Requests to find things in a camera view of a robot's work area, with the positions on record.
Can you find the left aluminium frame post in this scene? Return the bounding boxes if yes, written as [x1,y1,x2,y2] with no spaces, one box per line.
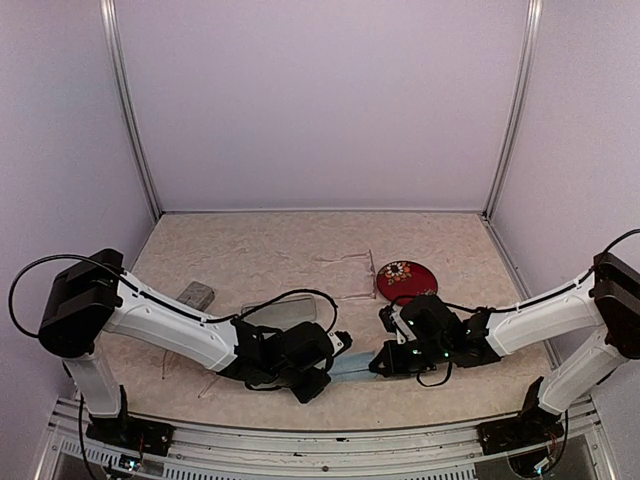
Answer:
[99,0,163,223]

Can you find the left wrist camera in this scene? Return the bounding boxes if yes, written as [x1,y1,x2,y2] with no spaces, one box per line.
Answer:
[328,331,353,357]

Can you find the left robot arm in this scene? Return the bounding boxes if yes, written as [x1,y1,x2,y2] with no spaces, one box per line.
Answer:
[16,248,352,452]

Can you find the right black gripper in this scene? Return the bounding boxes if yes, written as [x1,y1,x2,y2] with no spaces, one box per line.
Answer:
[369,337,450,379]

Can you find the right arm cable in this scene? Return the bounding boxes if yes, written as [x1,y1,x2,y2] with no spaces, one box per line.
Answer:
[389,227,640,389]

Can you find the aluminium frame post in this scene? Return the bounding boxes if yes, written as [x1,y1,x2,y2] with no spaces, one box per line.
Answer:
[99,0,163,223]
[482,0,544,223]

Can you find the front aluminium rail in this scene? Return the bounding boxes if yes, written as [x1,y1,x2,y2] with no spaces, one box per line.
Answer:
[34,394,616,480]

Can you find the grey glasses case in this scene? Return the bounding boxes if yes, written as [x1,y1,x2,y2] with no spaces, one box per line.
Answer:
[177,281,215,311]

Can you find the right aluminium frame post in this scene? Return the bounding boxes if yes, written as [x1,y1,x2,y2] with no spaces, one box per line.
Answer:
[482,0,544,223]

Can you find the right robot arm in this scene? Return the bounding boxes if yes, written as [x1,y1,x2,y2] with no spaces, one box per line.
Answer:
[369,252,639,455]

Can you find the large blue cleaning cloth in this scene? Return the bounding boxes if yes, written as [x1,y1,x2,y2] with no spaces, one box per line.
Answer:
[329,351,379,383]

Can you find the pink glasses case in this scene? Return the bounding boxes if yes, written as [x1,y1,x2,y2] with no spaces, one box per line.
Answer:
[241,294,317,330]

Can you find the red lens sunglasses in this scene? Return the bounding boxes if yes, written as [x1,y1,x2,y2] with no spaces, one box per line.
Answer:
[161,350,219,399]

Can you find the clear pink glasses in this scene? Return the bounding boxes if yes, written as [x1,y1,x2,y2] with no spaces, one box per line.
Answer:
[312,250,377,301]

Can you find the red floral plate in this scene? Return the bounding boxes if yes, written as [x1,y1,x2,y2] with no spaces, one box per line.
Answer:
[375,260,438,305]

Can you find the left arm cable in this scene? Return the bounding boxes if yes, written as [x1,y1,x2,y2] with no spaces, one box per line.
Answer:
[7,254,339,341]

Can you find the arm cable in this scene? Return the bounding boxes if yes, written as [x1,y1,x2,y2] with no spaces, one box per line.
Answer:
[389,227,640,389]
[7,254,339,341]

